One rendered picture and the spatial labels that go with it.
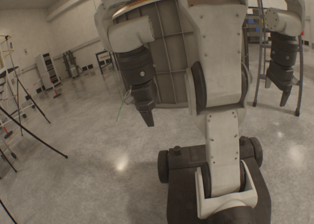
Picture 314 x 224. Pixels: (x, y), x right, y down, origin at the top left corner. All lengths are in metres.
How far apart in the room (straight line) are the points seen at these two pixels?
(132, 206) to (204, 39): 0.85
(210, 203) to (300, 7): 0.61
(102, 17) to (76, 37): 8.85
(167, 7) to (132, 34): 1.18
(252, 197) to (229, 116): 0.27
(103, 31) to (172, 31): 1.16
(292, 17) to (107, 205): 1.17
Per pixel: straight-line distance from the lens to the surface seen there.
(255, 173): 0.75
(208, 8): 0.33
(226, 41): 0.36
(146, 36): 0.32
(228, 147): 0.48
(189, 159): 0.75
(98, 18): 0.34
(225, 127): 0.46
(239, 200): 0.48
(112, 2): 0.33
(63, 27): 9.88
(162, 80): 1.58
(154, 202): 0.86
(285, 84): 0.48
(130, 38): 0.33
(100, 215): 0.95
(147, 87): 0.36
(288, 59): 0.46
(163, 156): 0.78
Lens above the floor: 0.77
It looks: 27 degrees down
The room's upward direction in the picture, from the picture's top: 14 degrees counter-clockwise
